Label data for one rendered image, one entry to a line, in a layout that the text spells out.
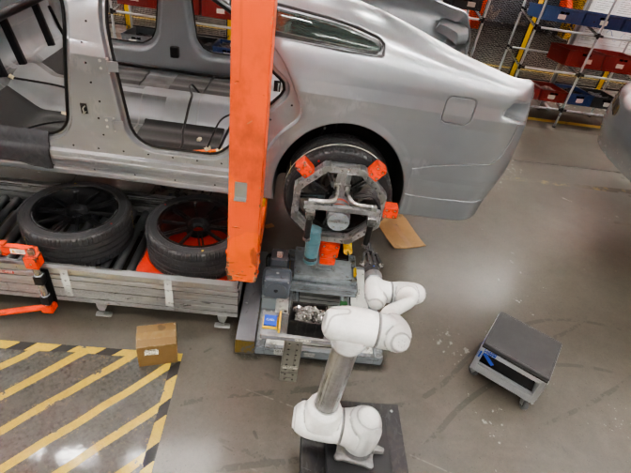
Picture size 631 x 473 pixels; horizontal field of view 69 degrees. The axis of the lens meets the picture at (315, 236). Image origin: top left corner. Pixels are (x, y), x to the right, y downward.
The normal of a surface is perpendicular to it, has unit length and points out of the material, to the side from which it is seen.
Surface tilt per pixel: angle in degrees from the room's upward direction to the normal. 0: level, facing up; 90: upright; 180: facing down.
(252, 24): 90
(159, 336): 0
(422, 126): 90
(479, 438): 0
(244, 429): 0
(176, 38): 89
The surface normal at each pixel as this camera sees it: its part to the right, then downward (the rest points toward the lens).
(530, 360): 0.13, -0.77
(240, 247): -0.01, 0.62
